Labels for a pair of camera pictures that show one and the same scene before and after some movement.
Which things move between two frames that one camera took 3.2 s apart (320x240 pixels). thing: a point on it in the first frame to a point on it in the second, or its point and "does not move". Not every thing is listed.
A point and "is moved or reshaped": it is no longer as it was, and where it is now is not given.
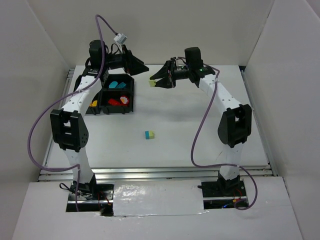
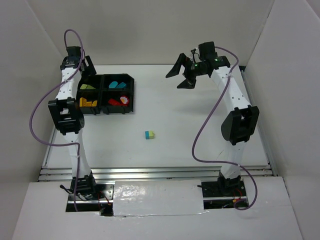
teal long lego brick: [121, 85] does not move
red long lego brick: [113, 102] does not move
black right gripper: [170, 73] to [188, 72]
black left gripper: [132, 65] to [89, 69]
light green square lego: [152, 83] is moved or reshaped
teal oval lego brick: [113, 84] does not move
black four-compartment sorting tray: [116, 96] does not move
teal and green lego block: [149, 134] does not move
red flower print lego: [124, 99] does not move
